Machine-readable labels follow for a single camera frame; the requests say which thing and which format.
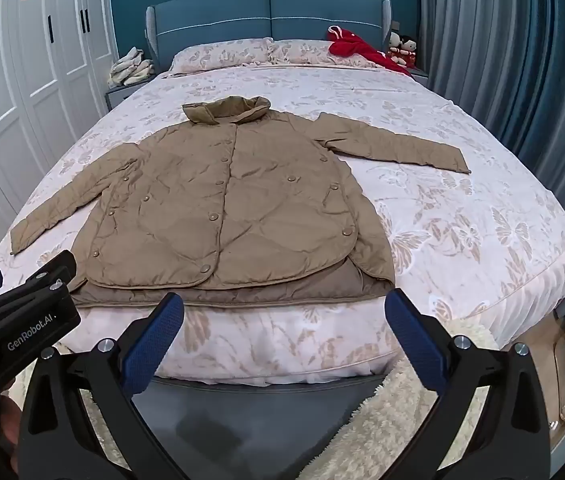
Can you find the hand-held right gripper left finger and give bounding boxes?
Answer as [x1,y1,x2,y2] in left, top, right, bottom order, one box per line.
[17,292,186,480]

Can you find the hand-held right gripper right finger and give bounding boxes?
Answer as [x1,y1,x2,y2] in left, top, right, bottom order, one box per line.
[384,288,551,480]

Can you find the tan quilted jacket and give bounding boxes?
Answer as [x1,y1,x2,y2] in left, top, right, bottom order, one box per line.
[10,95,472,307]

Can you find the cream shaggy rug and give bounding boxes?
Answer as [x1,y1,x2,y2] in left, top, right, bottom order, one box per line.
[307,320,503,480]

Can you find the bed with butterfly bedspread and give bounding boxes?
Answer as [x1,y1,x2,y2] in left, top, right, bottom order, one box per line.
[0,62,565,386]

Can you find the white wardrobe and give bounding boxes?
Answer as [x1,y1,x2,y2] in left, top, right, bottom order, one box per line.
[0,0,118,271]

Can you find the pile of cream cloths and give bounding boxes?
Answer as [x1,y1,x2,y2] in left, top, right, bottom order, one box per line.
[108,46,156,88]

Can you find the pink floral pillow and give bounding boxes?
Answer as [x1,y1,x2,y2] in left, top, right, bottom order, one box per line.
[170,37,276,73]
[267,39,343,67]

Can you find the red garment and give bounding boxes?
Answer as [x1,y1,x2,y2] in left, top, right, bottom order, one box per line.
[327,25,413,77]

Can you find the grey blue curtain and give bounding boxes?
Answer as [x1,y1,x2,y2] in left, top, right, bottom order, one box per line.
[420,0,565,241]

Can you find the blue upholstered headboard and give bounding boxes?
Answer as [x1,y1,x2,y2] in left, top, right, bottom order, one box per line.
[145,0,393,73]

